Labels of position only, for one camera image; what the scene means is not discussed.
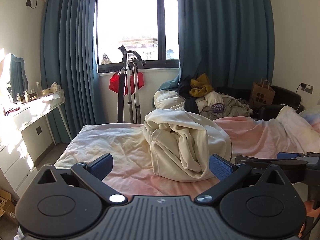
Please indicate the silver black tripod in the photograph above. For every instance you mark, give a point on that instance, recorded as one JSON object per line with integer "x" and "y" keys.
{"x": 128, "y": 82}

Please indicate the white purple print garment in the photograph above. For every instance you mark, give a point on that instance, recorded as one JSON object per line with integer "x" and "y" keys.
{"x": 213, "y": 100}

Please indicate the white vanity desk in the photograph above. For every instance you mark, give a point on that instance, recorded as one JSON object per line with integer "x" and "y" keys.
{"x": 17, "y": 121}

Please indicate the black armchair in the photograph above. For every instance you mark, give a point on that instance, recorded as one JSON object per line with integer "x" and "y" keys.
{"x": 283, "y": 97}

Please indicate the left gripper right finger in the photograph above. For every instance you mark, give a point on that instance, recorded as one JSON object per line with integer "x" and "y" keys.
{"x": 230, "y": 176}

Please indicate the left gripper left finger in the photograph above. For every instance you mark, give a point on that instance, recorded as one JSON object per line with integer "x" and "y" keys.
{"x": 91, "y": 177}

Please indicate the tissue box on desk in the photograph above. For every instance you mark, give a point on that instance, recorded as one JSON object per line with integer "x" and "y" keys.
{"x": 52, "y": 89}

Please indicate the white drawer cabinet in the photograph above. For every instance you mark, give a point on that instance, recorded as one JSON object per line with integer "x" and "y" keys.
{"x": 17, "y": 169}

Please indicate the cream white sweatpants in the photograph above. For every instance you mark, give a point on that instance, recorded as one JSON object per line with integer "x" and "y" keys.
{"x": 181, "y": 144}

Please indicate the grey wrinkled garment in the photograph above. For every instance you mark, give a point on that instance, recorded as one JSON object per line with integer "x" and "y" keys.
{"x": 232, "y": 107}

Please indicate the black framed window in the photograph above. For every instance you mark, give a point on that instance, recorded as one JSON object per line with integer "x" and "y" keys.
{"x": 149, "y": 27}

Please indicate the cardboard box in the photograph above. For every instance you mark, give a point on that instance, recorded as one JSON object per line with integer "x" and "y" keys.
{"x": 7, "y": 208}

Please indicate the teal curtain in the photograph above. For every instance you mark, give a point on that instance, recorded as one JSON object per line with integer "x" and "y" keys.
{"x": 231, "y": 41}
{"x": 69, "y": 58}

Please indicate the person right hand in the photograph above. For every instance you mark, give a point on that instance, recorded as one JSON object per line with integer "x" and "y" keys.
{"x": 312, "y": 211}

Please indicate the right teal curtain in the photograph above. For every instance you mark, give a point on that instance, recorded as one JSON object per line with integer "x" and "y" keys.
{"x": 231, "y": 41}

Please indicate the black garment on pile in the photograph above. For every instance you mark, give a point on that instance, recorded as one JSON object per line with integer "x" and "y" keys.
{"x": 184, "y": 88}

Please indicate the brown paper bag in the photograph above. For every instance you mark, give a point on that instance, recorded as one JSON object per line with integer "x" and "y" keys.
{"x": 262, "y": 93}

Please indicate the wall power socket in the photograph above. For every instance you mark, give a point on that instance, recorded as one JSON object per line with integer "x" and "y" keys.
{"x": 306, "y": 88}

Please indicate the white puffy comforter bundle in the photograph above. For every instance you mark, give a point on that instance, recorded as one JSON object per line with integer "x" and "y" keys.
{"x": 168, "y": 99}

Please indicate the red cloth on tripod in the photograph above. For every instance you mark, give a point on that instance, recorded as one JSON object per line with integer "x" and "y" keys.
{"x": 118, "y": 82}

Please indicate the vanity mirror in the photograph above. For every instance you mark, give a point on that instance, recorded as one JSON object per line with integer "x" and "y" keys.
{"x": 13, "y": 77}

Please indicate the pink pastel duvet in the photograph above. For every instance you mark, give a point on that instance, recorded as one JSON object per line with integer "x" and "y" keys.
{"x": 132, "y": 172}

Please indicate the left teal curtain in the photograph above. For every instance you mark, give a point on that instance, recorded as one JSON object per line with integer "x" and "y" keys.
{"x": 69, "y": 58}

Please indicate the mustard yellow garment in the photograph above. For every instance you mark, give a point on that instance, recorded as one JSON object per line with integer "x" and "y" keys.
{"x": 200, "y": 86}

